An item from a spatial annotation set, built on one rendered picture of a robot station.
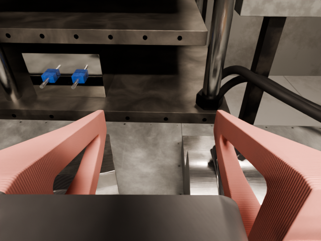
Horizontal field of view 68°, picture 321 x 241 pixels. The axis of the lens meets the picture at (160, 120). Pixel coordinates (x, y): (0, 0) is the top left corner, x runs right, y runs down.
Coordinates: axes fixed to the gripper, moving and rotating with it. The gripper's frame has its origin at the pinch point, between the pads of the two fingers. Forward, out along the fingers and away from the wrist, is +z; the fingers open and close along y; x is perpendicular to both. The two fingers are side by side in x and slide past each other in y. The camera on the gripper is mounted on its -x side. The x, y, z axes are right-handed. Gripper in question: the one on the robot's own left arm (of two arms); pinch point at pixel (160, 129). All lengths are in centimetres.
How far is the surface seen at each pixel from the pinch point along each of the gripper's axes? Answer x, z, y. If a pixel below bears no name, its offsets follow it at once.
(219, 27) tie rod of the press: 11, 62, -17
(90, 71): 28, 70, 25
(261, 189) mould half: 26.9, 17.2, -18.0
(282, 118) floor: 115, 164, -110
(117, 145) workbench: 38, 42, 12
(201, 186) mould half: 26.8, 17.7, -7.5
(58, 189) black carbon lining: 31.8, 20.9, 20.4
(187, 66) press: 38, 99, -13
